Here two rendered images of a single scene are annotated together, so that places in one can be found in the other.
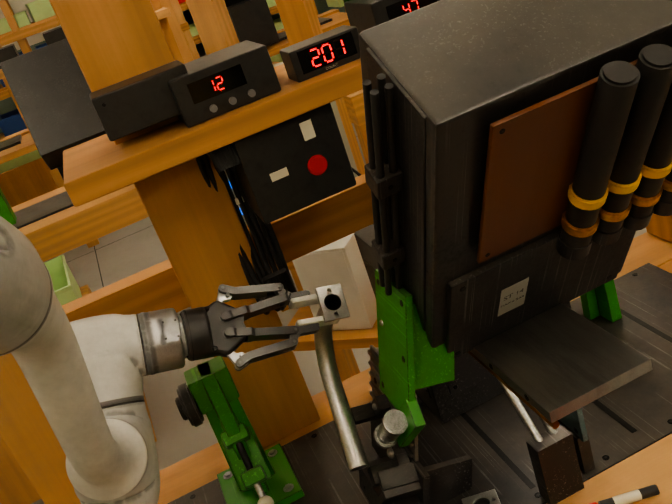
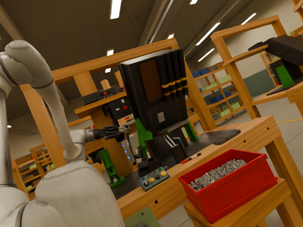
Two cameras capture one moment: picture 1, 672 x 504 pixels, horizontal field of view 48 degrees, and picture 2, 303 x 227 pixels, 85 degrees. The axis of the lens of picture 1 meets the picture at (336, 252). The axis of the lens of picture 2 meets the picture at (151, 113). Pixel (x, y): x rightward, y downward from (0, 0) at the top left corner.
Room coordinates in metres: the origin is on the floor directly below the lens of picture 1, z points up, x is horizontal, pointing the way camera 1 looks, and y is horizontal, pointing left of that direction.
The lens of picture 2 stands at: (-0.21, -0.02, 1.21)
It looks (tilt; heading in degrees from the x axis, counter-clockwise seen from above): 3 degrees up; 353
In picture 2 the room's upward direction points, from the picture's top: 25 degrees counter-clockwise
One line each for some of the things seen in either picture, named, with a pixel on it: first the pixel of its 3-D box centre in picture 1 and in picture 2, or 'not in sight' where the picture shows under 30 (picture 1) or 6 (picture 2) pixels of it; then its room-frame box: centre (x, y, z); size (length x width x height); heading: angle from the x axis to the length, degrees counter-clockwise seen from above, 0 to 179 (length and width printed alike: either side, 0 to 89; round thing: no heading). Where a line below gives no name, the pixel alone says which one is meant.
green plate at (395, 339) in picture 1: (413, 336); (143, 131); (0.97, -0.07, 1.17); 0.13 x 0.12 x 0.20; 102
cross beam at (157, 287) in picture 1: (347, 208); (137, 125); (1.41, -0.05, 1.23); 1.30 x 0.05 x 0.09; 102
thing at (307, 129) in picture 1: (287, 156); (120, 108); (1.23, 0.02, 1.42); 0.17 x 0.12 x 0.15; 102
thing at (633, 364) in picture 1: (520, 333); (167, 129); (0.97, -0.23, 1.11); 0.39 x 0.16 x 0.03; 12
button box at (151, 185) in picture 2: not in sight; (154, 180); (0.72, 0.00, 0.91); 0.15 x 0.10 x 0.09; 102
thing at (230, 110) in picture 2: not in sight; (218, 93); (6.00, -3.59, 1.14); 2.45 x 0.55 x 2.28; 103
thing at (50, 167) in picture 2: not in sight; (51, 169); (9.52, 5.03, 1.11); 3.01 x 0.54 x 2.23; 103
